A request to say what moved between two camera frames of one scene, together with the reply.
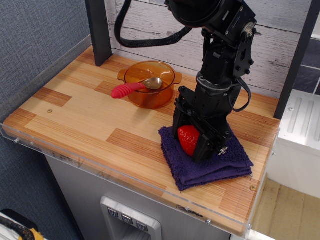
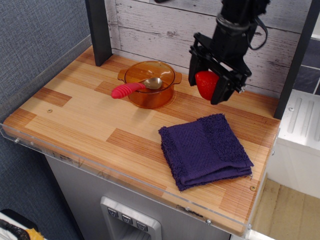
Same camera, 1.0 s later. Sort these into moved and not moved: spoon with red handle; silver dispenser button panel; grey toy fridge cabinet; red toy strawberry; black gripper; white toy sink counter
Moved: red toy strawberry; black gripper
Not moved: white toy sink counter; spoon with red handle; silver dispenser button panel; grey toy fridge cabinet
